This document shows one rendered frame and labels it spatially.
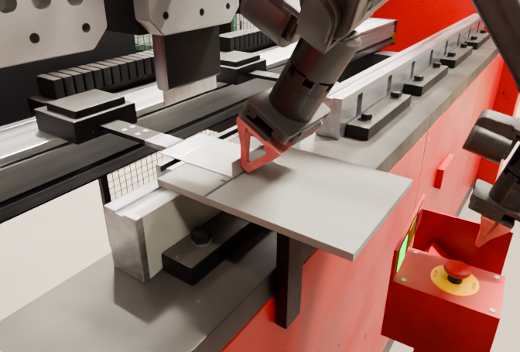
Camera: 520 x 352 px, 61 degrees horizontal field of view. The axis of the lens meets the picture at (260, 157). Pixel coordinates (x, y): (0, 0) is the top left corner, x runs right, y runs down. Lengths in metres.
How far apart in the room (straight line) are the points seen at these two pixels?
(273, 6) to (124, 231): 0.32
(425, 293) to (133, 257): 0.44
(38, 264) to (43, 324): 1.65
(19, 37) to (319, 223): 0.32
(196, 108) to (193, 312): 0.53
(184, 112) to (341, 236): 0.57
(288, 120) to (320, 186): 0.10
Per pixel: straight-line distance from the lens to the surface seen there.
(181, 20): 0.51
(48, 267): 2.19
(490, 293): 0.79
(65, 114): 0.75
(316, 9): 0.39
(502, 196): 0.78
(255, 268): 0.60
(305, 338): 0.81
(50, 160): 0.77
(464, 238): 0.91
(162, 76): 0.55
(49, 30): 0.41
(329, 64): 0.45
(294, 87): 0.47
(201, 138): 0.66
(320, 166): 0.58
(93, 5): 0.43
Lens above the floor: 1.26
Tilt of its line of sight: 25 degrees down
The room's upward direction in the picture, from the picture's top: straight up
